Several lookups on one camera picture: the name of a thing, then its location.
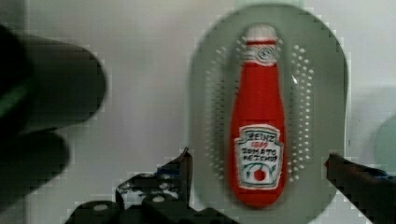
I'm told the green cup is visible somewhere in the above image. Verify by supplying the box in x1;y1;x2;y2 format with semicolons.
374;117;396;175

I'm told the green oval strainer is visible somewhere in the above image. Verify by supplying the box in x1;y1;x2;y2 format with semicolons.
189;3;348;224

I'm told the black cylinder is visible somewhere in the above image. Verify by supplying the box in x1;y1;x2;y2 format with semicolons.
0;132;70;211
1;26;106;135

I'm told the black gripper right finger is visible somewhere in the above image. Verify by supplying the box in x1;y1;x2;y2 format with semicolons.
324;153;396;224

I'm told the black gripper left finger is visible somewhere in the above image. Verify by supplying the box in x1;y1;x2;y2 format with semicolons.
64;148;239;224

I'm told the red ketchup bottle toy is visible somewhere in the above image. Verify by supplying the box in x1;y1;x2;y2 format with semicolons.
228;24;287;208

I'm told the black cylinder lower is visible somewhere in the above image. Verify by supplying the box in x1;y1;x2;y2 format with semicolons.
0;132;70;211

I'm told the black cylinder upper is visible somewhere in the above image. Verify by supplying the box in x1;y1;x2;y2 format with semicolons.
1;26;106;135

